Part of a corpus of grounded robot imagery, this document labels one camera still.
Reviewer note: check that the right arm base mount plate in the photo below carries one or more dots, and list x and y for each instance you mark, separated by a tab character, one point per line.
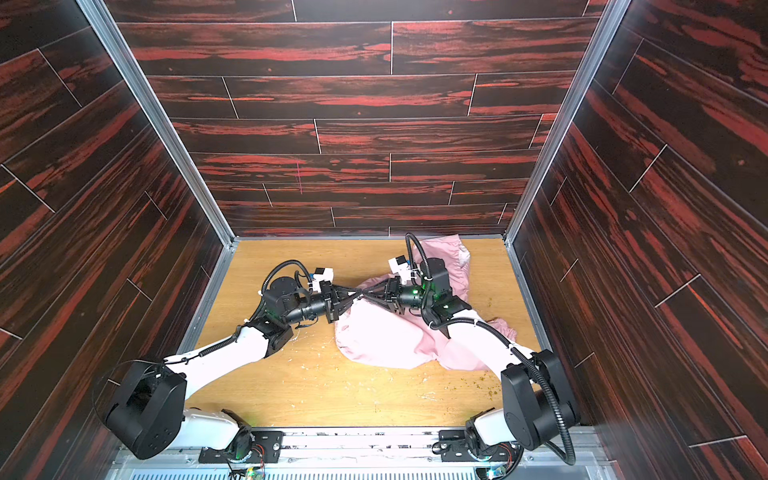
455	445

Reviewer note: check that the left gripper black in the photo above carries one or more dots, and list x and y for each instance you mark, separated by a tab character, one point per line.
330	303

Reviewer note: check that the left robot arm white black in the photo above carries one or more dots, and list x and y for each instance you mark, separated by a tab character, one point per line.
147	413

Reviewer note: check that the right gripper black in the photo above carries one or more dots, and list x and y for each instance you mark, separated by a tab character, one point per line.
391	294

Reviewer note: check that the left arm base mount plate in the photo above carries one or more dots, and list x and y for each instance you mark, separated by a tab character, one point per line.
256	447

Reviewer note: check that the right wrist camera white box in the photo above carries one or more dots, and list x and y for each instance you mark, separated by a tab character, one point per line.
402	268

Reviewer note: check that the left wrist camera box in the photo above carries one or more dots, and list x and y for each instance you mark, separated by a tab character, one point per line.
320	275

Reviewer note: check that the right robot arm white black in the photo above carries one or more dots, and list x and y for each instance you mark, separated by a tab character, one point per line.
538	404

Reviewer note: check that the pink zip jacket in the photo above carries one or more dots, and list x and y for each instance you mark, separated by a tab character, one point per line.
371	335

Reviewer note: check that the aluminium front rail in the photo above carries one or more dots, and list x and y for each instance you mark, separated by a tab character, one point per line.
369	453

